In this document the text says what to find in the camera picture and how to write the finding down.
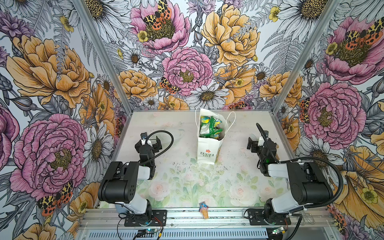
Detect white paper bag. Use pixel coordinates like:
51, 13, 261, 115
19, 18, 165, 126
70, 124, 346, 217
195, 108, 236, 165

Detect green candy packet large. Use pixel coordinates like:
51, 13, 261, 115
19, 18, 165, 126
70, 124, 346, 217
199, 116, 223, 140

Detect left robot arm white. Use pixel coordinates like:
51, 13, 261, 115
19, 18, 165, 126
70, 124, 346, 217
98, 133, 162, 227

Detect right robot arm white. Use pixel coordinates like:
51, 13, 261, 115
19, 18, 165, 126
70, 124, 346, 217
247, 133, 334, 225

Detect green circuit board left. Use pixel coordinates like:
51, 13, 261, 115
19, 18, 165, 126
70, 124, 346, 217
138, 228, 160, 235

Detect green circuit board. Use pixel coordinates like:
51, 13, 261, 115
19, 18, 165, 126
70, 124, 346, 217
271, 227, 286, 235
138, 228, 160, 235

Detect ice cream cone toy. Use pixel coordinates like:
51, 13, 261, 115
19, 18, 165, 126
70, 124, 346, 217
199, 202, 209, 219

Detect green circuit board right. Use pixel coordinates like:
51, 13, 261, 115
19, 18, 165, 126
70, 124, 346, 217
271, 227, 286, 235

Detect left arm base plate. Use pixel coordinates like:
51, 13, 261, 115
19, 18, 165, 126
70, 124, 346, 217
124, 210, 168, 227

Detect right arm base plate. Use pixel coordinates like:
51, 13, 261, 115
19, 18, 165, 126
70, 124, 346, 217
243, 208, 292, 226

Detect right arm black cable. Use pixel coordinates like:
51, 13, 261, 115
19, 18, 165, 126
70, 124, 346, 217
255, 122, 344, 240

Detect metal wire hooks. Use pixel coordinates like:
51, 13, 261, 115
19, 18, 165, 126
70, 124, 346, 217
301, 213, 316, 226

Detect front aluminium rail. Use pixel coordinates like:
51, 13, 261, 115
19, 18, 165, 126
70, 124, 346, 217
77, 206, 337, 230

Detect aluminium corner post right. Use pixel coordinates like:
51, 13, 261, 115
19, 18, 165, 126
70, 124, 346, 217
271, 1, 341, 115

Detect aluminium corner post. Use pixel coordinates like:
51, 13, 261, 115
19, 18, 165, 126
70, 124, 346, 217
271, 1, 341, 115
74, 1, 133, 116

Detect aluminium corner post left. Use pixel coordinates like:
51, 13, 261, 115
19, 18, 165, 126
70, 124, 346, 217
74, 1, 133, 116

